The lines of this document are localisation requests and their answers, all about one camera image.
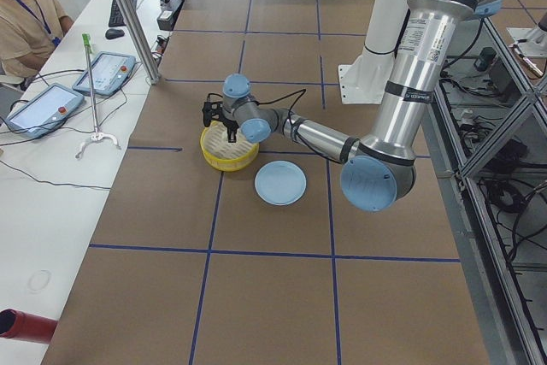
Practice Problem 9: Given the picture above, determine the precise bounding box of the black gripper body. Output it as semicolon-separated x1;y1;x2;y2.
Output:
221;118;238;132

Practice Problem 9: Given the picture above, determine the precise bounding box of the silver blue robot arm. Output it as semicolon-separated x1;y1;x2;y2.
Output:
215;0;502;212

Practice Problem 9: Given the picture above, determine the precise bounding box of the yellow steamer basket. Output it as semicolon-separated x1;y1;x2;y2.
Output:
200;121;259;172

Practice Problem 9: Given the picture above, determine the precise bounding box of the light blue plate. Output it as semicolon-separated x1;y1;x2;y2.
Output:
254;161;307;206

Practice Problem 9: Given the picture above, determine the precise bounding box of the orange black connector module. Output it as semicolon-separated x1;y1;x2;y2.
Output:
156;35;168;53

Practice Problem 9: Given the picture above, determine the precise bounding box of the metal reacher grabber tool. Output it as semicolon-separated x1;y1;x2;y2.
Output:
75;33;121;160

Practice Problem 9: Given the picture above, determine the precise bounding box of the far blue teach pendant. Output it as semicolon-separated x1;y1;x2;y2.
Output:
91;51;137;97

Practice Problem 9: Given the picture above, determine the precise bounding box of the blue teach pendant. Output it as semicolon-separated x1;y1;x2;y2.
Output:
91;51;137;97
5;83;84;138

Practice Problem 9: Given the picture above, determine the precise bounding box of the black box device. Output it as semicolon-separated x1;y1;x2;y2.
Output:
156;0;183;32

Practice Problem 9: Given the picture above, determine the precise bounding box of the brown paper table cover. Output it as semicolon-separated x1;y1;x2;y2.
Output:
44;0;489;364

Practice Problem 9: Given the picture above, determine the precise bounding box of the black computer mouse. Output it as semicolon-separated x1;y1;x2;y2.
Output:
104;28;125;40

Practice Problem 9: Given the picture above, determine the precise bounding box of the black keyboard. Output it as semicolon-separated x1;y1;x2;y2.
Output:
108;0;139;28

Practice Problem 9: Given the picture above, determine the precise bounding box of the near blue teach pendant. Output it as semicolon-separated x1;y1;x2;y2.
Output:
5;83;84;138

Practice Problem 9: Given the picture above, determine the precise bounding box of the seated person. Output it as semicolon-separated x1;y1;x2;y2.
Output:
1;0;74;79

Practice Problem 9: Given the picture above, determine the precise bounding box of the red cylinder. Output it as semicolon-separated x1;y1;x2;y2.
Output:
1;309;57;344

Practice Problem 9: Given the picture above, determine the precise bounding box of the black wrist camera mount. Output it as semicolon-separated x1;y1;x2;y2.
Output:
202;101;223;127

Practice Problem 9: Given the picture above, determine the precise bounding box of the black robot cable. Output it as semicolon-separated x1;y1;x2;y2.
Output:
206;88;343;161

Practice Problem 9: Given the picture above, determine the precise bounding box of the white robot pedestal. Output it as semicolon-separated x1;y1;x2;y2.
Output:
338;0;408;104

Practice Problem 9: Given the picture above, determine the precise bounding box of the aluminium frame post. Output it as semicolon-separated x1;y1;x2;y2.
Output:
116;0;161;85

